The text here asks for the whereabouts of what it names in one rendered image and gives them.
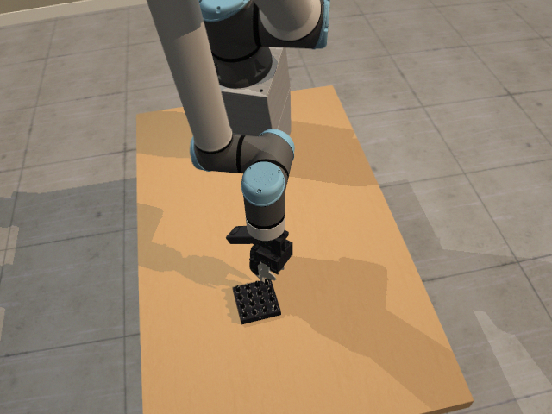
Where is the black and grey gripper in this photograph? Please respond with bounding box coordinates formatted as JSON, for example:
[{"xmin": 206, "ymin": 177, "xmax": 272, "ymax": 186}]
[{"xmin": 249, "ymin": 230, "xmax": 293, "ymax": 282}]

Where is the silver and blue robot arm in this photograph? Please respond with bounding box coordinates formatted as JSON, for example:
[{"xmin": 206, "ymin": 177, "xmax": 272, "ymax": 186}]
[{"xmin": 147, "ymin": 0, "xmax": 330, "ymax": 244}]

